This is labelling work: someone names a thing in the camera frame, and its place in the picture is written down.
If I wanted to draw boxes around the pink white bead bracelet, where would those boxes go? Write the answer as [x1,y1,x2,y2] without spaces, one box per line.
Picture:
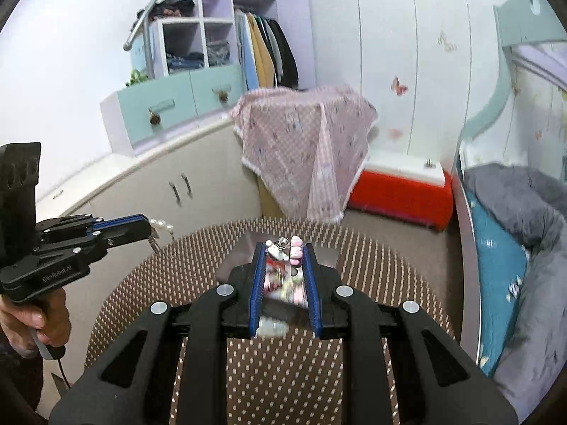
[265,237,307,272]

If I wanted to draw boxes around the teal bunk bed frame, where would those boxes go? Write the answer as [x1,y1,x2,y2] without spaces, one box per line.
[452,0,567,421]

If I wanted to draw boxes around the grey duvet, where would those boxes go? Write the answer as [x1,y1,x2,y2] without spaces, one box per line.
[463,163,567,421]

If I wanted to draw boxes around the blue bedsheet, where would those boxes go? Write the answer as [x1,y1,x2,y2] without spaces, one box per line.
[468,190,530,378]

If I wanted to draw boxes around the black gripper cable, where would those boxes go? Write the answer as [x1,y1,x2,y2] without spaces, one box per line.
[56,354,71,391]

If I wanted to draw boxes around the purple stepped shelf cabinet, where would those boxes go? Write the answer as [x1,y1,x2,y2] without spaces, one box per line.
[100,0,317,157]

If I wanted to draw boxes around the silver chain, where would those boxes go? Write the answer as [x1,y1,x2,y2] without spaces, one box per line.
[151,229,179,262]

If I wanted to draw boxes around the pink checked cloth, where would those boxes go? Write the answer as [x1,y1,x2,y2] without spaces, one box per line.
[230,84,380,225]

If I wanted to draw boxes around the metal handrail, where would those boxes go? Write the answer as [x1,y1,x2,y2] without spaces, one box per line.
[123,0,187,79]

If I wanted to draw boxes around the low cream cabinet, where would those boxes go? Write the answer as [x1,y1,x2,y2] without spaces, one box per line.
[35,115,263,240]

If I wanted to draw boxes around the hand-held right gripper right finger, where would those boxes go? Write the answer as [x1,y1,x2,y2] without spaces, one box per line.
[302,243,519,425]

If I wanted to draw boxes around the folded grey clothes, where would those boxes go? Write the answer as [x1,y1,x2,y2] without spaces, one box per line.
[207,42,231,67]

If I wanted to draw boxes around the white wardrobe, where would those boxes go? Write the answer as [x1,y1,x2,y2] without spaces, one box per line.
[303,0,510,173]

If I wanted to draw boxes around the row of hanging clothes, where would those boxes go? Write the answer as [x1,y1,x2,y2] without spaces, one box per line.
[235,9,300,92]

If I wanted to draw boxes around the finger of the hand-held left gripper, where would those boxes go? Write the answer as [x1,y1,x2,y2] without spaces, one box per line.
[38,214,150,236]
[35,225,154,257]

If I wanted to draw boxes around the cardboard box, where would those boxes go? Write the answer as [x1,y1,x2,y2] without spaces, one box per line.
[258,172,288,219]

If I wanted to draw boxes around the red storage box white lid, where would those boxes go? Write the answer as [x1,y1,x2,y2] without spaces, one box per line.
[347,151,454,231]

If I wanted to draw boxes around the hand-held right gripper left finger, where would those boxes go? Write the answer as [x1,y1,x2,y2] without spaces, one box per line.
[48,243,269,425]

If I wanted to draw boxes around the green plant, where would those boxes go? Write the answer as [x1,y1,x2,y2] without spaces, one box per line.
[126,68,150,89]

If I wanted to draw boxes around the person's left hand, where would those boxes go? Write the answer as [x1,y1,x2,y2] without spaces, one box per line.
[0,294,72,358]

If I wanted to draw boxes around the pile of folded clothes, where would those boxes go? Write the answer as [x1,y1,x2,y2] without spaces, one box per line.
[142,0,196,21]

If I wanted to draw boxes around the brown polka dot tablecloth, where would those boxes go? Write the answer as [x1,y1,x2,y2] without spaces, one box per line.
[84,218,457,425]

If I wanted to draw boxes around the grey metal box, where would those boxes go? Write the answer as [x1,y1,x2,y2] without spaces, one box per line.
[219,231,344,284]

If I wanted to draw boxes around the folded jeans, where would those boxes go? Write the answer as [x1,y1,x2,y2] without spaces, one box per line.
[166,52,205,71]

